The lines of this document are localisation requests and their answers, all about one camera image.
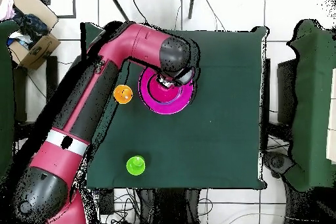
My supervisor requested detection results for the orange cup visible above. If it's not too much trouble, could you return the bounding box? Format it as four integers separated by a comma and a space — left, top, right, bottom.
113, 84, 134, 104

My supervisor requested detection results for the pink cloth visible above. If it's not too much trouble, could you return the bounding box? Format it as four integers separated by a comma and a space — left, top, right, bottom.
0, 0, 16, 22

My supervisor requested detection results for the black power box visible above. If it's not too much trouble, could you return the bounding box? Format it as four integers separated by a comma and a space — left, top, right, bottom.
98, 188, 116, 215

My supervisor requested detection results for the cardboard box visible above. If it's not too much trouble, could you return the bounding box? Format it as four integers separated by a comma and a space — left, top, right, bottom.
7, 0, 62, 70

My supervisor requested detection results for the large pink bowl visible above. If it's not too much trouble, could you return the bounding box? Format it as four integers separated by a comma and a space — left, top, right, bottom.
138, 66, 197, 116

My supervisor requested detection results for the dark blue clothing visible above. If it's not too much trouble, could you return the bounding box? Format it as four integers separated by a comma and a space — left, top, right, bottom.
12, 7, 50, 49

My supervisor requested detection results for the dark green tablecloth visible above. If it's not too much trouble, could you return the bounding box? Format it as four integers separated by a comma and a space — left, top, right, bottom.
79, 22, 269, 190

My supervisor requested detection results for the light green cup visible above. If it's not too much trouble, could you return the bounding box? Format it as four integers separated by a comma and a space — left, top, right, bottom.
125, 154, 146, 177

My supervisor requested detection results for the black stool frame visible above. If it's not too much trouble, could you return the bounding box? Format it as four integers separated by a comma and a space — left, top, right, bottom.
11, 55, 60, 130

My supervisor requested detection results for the dark grey chair base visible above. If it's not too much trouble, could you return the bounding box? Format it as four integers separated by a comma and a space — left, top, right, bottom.
263, 151, 295, 178

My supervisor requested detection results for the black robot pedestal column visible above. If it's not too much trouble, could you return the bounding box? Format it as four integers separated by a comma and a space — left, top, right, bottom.
138, 188, 201, 224

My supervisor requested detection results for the green cloth covered table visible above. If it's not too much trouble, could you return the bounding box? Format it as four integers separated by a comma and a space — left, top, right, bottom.
0, 20, 20, 177
287, 19, 336, 192

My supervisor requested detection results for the tangle of black cables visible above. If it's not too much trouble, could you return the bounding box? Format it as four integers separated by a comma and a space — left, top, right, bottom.
89, 188, 141, 224

